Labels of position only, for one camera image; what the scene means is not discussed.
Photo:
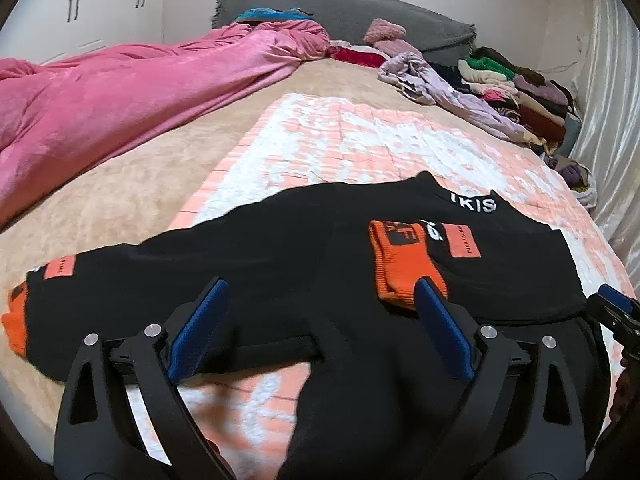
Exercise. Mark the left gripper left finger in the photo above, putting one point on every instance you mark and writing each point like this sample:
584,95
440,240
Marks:
96,435

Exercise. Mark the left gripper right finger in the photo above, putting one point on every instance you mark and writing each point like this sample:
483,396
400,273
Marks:
518,417

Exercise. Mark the black orange sweater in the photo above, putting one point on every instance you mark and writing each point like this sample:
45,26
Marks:
325,274

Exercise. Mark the bag with clothes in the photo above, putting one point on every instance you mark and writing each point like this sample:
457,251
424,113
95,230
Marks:
578,178

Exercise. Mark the pile of folded clothes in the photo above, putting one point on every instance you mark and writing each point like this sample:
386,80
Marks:
541,105

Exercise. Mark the white satin curtain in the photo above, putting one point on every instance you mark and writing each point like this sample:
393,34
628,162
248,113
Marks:
609,143

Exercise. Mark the beige bed sheet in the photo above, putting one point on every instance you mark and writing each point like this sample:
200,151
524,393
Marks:
136,195

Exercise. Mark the pink velvet blanket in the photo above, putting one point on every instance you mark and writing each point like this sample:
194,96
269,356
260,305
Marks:
62,119

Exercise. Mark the lilac crumpled garment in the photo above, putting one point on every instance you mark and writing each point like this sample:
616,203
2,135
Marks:
415,78

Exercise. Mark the peach white plaid blanket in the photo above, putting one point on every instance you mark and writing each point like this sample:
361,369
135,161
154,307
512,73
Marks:
303,140

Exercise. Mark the red garment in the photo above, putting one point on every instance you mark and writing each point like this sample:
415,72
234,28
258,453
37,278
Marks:
371,58

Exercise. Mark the pink fluffy hat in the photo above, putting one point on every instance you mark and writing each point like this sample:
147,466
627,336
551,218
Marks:
383,30

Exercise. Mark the grey headboard cover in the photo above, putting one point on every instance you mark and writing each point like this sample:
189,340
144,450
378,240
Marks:
439,38

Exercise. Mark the white wardrobe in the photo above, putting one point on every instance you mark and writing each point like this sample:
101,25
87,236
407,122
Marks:
45,31

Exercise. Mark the blue teal cloth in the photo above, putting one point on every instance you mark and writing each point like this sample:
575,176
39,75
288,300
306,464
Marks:
262,15

